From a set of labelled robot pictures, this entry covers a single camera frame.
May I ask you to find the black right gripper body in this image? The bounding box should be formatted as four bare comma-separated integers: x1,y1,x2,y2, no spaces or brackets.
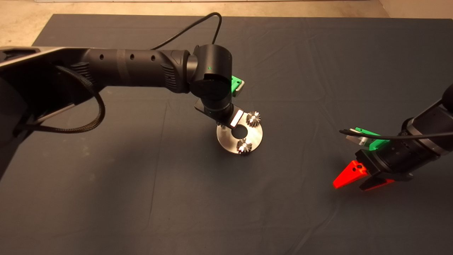
355,148,414,182

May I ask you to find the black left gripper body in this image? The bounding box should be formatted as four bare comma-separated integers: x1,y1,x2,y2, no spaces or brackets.
194,99,245,128

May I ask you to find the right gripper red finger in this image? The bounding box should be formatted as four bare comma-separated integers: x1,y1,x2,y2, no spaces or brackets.
359,176,395,192
333,160,369,189

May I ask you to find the round metal carrier plate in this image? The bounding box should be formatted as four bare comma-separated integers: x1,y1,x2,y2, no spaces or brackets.
216,119,264,155

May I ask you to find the dark grey table cloth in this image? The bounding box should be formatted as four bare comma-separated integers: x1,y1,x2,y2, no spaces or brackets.
0,14,453,255

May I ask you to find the green right camera mount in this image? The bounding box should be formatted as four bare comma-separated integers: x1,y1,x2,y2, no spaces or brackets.
355,127,390,151

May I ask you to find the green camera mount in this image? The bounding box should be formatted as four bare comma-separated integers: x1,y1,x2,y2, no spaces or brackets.
231,75,245,95
355,127,390,151

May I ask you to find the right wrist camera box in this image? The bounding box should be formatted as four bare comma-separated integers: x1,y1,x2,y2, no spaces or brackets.
346,129,369,147

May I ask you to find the green left camera mount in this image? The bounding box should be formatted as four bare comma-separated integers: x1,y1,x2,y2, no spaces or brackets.
231,75,245,95

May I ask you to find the black left camera cable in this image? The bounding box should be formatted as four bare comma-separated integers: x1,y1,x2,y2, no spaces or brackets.
150,12,223,50

